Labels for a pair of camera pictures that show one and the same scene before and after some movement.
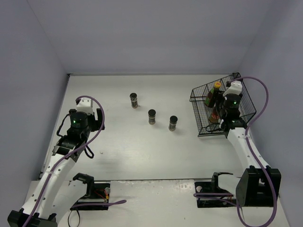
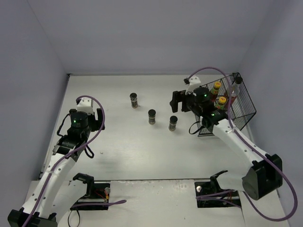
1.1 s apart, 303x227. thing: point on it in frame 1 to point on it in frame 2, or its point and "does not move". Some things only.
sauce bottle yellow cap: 210,99 does not move
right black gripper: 220,101 to 183,103
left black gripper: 99,116 does not move
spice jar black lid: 173,118 does not move
